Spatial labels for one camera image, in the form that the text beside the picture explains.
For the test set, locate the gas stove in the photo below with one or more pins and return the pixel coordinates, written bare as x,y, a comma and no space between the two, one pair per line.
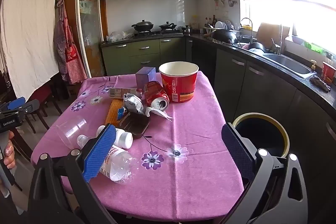
157,33

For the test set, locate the large black wok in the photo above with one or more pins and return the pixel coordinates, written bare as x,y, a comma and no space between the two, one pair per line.
224,36

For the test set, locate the black frying pan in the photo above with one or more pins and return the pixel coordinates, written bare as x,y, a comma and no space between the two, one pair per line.
256,47

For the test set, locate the brown cutting board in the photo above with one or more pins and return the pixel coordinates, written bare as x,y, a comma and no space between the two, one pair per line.
270,32

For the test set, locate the red paper cup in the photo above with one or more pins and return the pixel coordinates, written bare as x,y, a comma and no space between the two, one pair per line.
329,73

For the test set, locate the crushed clear plastic bottle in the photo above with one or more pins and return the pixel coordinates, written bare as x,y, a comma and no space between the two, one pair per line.
118,166

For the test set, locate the white hanging cloth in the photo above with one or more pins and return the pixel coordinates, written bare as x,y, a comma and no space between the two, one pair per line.
29,29

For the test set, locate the red snack packet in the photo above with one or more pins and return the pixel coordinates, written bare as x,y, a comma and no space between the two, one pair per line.
155,92

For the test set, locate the dark wooden chair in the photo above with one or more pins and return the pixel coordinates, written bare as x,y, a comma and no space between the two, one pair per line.
42,98

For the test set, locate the curved steel faucet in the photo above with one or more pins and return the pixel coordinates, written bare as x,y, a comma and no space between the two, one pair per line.
251,27

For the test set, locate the black wok with lid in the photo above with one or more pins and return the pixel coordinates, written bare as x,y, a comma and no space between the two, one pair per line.
143,26

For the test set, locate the orange foam net sleeve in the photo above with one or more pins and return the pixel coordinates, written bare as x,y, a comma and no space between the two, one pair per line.
113,111

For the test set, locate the crumpled silver wrapper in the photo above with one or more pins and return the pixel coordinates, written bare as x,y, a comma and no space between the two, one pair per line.
134,104

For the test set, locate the purple cardboard box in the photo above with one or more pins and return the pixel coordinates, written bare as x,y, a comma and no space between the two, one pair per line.
144,77

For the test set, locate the yellow oil bottles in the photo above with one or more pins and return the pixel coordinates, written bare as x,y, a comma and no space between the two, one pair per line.
194,22

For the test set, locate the black bin with yellow rim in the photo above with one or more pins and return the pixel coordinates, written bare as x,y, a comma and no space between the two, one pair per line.
262,132

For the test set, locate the clear plastic cup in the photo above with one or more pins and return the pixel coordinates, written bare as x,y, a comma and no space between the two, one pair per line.
69,130

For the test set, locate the dark lower cabinets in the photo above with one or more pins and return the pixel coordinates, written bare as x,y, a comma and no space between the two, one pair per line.
262,87

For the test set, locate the dark metal tin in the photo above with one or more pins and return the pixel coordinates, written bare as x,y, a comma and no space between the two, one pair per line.
134,125

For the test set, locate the small dark pot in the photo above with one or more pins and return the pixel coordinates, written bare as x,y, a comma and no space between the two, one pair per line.
187,29

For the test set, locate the purple checked apron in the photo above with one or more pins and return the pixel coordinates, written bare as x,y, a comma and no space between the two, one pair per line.
59,48

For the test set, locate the red paper bucket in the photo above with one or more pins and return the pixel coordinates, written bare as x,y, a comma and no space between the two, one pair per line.
181,85

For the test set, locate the green lower cabinets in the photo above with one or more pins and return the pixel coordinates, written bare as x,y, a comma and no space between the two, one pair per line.
141,56

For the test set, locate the straight steel faucet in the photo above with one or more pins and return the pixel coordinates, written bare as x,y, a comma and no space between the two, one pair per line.
279,40

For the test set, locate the white paper wrapper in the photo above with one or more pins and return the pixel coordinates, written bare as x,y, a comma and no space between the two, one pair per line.
157,111

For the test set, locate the glass sliding door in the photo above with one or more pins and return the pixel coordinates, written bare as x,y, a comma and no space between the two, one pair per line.
89,29

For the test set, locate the black pan with lid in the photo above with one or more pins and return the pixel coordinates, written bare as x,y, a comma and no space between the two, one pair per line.
167,26

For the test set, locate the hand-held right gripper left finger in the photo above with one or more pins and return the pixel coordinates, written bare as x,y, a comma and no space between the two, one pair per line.
99,153

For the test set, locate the clear plastic bags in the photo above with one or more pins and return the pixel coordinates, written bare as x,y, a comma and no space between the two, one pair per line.
118,36

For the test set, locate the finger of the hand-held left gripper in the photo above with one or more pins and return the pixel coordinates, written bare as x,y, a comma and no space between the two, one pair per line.
15,103
30,108

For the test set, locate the red checked apron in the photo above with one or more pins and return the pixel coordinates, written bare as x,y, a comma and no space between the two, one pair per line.
74,61

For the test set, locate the dark rag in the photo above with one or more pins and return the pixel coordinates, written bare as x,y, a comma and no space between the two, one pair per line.
320,83

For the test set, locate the condiment bottles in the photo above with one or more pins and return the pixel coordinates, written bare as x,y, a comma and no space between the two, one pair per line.
211,22

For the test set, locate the red and white carton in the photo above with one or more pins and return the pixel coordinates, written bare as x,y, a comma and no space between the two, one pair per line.
118,92

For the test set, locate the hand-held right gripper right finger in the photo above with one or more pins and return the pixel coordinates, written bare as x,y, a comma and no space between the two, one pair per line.
239,153

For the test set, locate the white soap pump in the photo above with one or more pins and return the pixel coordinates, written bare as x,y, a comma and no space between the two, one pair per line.
313,65

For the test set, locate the dish rack with dishes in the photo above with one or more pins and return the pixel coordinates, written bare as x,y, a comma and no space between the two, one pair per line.
220,26

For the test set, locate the small white plastic bottle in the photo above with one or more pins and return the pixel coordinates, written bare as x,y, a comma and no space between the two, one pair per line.
123,138

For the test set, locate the purple floral tablecloth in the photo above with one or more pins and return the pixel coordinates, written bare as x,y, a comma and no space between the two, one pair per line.
189,121

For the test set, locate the steel sink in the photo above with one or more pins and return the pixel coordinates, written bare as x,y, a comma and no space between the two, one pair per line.
288,65

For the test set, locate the person's left hand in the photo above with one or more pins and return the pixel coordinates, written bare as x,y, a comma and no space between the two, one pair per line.
9,158

